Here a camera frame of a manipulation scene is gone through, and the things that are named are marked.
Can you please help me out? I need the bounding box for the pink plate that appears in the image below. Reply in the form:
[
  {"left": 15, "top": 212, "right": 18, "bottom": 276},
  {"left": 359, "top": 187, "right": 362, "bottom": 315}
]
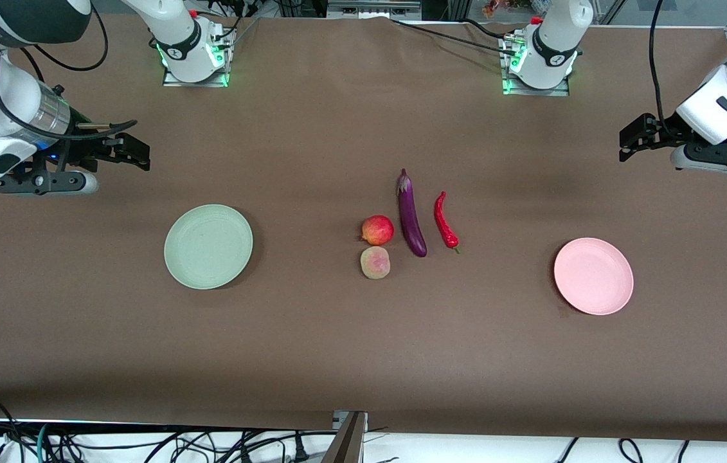
[{"left": 554, "top": 238, "right": 634, "bottom": 316}]

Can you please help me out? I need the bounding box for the red chili pepper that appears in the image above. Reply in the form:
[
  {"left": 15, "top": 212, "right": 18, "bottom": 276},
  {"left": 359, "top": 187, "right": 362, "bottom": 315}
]
[{"left": 434, "top": 191, "right": 462, "bottom": 253}]

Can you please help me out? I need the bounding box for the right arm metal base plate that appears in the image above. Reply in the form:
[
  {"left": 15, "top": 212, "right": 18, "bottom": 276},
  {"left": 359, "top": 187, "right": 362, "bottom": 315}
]
[{"left": 163, "top": 19, "right": 236, "bottom": 88}]

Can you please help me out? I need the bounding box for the purple eggplant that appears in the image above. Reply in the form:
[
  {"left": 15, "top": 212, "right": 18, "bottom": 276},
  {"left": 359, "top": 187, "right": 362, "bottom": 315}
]
[{"left": 397, "top": 168, "right": 428, "bottom": 258}]

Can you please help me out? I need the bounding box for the pale pink peach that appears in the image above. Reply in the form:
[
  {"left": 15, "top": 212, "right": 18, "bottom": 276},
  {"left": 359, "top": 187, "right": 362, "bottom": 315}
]
[{"left": 360, "top": 246, "right": 391, "bottom": 280}]

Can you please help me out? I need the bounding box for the black cable across table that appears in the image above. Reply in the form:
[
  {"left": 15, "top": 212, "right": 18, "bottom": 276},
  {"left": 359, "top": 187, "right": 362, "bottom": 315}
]
[{"left": 392, "top": 18, "right": 518, "bottom": 57}]

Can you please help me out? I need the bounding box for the brown table cover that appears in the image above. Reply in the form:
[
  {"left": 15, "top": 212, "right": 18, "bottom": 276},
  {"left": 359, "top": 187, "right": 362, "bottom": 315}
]
[{"left": 0, "top": 14, "right": 727, "bottom": 444}]

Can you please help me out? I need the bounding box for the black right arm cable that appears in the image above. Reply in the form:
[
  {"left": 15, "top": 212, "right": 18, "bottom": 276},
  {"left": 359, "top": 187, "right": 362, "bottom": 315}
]
[{"left": 0, "top": 0, "right": 139, "bottom": 141}]

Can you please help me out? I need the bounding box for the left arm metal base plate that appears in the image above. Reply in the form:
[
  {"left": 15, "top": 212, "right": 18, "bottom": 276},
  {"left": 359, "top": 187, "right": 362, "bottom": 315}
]
[{"left": 500, "top": 32, "right": 571, "bottom": 97}]

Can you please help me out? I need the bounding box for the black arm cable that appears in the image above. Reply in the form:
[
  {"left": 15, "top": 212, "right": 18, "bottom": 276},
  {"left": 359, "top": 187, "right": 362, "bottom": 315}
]
[
  {"left": 0, "top": 0, "right": 139, "bottom": 141},
  {"left": 649, "top": 0, "right": 671, "bottom": 137}
]

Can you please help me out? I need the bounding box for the aluminium profile post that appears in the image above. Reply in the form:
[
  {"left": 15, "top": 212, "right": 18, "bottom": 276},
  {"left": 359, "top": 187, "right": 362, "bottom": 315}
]
[{"left": 321, "top": 410, "right": 369, "bottom": 463}]

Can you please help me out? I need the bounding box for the red apple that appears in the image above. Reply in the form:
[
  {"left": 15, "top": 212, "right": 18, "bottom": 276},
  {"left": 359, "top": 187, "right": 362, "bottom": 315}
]
[{"left": 360, "top": 215, "right": 395, "bottom": 246}]

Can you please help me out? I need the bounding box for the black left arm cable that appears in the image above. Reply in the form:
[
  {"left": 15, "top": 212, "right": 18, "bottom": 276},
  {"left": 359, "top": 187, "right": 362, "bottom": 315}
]
[{"left": 649, "top": 0, "right": 671, "bottom": 137}]

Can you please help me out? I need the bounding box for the pale green plate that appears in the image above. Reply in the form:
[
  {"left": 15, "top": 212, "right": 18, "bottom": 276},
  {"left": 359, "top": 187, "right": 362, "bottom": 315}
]
[{"left": 164, "top": 204, "right": 253, "bottom": 290}]

